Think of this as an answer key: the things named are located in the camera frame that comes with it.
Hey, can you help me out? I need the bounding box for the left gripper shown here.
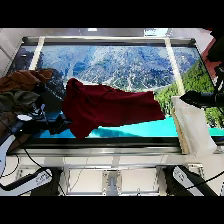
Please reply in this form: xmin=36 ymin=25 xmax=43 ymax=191
xmin=49 ymin=114 xmax=73 ymax=135

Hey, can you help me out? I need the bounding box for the red shirt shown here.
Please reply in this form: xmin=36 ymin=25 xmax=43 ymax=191
xmin=61 ymin=77 xmax=167 ymax=141

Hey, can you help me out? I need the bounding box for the dark green garment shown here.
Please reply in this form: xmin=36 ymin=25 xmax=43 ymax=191
xmin=0 ymin=90 xmax=41 ymax=113

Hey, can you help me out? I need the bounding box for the brown garment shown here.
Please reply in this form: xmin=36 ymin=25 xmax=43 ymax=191
xmin=0 ymin=68 xmax=55 ymax=94

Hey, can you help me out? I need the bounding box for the white garment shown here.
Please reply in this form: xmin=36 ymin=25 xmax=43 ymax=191
xmin=171 ymin=95 xmax=218 ymax=157

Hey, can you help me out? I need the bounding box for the black cable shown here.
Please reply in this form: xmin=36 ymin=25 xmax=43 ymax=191
xmin=185 ymin=171 xmax=224 ymax=191
xmin=12 ymin=134 xmax=66 ymax=196

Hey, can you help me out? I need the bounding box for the silver frame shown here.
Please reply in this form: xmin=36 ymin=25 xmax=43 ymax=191
xmin=0 ymin=145 xmax=224 ymax=197

